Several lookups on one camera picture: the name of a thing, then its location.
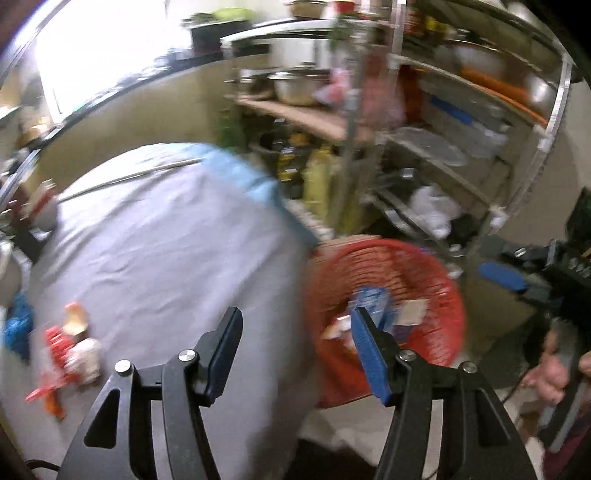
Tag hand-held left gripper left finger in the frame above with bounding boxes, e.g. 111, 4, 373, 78
58, 306, 243, 480

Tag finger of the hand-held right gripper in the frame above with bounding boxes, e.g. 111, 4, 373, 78
480, 235, 552, 269
478, 262, 555, 305

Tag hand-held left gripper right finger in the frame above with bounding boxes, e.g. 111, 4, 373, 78
351, 306, 539, 480

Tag white snack packet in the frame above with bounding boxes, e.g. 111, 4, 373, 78
322, 318, 357, 341

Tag packets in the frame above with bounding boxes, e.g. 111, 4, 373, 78
350, 286, 399, 334

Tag white paper scrap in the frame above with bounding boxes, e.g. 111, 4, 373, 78
396, 299, 428, 325

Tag red plastic basket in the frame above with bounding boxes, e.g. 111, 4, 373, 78
305, 239, 466, 409

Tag white wrapper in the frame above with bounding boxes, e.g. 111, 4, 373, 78
65, 338, 103, 385

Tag orange snack wrapper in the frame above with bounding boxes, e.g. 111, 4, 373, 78
62, 302, 91, 336

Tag red snack wrapper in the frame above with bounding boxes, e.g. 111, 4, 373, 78
25, 325, 78, 412

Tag blue plastic bag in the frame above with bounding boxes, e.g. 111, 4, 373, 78
4, 294, 36, 357

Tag person's right hand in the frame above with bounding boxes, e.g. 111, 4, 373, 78
522, 330, 570, 407

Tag metal shelf rack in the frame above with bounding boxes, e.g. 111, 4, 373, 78
222, 0, 574, 278

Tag white plastic bag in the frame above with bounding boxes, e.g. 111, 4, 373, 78
410, 185, 463, 237

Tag grey tablecloth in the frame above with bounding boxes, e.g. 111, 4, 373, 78
0, 143, 324, 462

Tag yellow oil bottle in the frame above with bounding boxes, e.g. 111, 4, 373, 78
302, 148, 334, 205

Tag dark sauce bottle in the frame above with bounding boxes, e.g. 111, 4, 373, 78
276, 133, 308, 195

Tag pink plastic bag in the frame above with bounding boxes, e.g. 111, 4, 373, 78
318, 69, 352, 108

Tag yellow kitchen base cabinets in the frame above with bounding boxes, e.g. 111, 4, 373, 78
58, 60, 242, 160

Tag large steel pot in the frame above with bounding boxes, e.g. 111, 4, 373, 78
267, 67, 334, 107

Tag small steel pot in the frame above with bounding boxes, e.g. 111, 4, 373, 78
236, 69, 278, 99

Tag lidded pot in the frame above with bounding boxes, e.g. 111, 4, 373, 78
286, 0, 329, 17

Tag black countertop appliance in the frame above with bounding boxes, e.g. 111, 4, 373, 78
188, 18, 260, 52

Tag bright window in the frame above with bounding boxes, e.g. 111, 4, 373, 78
36, 0, 223, 116

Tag green bag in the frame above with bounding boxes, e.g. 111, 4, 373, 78
216, 6, 262, 22

